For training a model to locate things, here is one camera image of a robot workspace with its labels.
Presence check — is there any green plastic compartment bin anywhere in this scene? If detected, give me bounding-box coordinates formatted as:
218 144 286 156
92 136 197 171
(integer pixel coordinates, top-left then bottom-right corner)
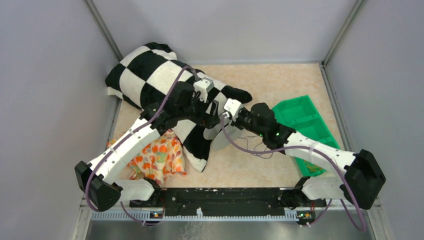
271 95 341 178

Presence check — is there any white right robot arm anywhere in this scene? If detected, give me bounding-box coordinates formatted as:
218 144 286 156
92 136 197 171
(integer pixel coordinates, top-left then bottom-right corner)
224 99 387 210

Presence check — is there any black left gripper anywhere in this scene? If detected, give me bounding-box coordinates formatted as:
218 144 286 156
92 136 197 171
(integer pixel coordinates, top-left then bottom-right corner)
177 91 220 129

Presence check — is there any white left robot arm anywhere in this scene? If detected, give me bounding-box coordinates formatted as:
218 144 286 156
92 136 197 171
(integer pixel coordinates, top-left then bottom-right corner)
74 78 219 212

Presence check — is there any dark blue thin cable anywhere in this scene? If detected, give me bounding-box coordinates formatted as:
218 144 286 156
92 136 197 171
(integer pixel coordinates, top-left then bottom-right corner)
236 134 274 160

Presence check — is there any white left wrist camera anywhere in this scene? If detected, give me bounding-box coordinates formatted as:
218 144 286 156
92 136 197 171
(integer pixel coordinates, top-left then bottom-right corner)
193 77 214 103

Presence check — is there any orange floral cloth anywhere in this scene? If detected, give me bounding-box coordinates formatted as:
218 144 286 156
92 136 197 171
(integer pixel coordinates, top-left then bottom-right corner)
118 130 187 185

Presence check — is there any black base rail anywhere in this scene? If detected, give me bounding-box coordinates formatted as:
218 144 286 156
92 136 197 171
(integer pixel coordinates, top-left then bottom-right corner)
129 187 327 217

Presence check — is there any grey plastic cable spool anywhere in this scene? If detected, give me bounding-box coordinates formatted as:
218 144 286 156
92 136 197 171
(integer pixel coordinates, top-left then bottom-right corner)
203 118 243 151

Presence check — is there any black white checkered blanket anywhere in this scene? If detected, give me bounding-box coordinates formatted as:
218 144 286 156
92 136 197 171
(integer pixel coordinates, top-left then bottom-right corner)
104 42 253 173

